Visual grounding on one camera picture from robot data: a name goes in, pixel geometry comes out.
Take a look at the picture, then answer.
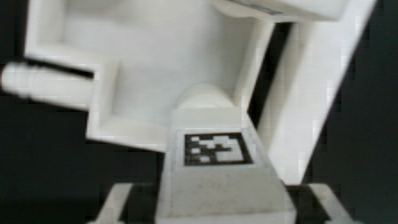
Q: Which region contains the white chair seat block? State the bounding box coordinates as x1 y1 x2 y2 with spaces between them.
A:
0 0 272 152

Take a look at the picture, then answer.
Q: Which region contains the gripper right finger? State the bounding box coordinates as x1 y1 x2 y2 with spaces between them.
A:
286 183 359 224

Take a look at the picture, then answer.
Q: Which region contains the white short leg block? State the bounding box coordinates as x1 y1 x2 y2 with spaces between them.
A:
209 0 348 22

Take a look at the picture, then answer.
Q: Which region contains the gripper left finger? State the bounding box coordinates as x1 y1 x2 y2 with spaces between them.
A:
87 183 158 224

